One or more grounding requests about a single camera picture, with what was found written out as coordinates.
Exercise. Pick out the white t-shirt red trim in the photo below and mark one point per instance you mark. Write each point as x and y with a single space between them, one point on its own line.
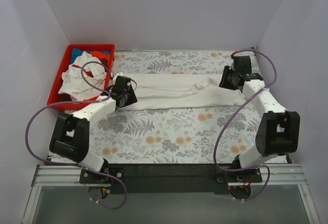
84 79

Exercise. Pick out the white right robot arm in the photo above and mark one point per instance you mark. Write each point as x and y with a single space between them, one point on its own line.
278 131

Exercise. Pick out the white t-shirt with black print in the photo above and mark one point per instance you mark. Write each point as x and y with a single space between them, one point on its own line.
170 91

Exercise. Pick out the floral patterned table mat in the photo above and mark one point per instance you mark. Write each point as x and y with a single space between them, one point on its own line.
187 136

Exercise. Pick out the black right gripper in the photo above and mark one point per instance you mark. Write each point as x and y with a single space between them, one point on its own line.
225 78

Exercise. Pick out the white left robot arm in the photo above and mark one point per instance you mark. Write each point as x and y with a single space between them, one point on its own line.
70 138

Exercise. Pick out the aluminium frame rail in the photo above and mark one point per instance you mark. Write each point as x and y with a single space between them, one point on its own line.
280 174

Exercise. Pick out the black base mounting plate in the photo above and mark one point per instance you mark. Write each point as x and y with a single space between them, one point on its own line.
169 178

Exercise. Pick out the red plastic bin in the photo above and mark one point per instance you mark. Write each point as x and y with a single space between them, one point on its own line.
54 97

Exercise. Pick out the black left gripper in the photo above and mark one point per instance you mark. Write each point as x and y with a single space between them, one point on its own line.
130 95

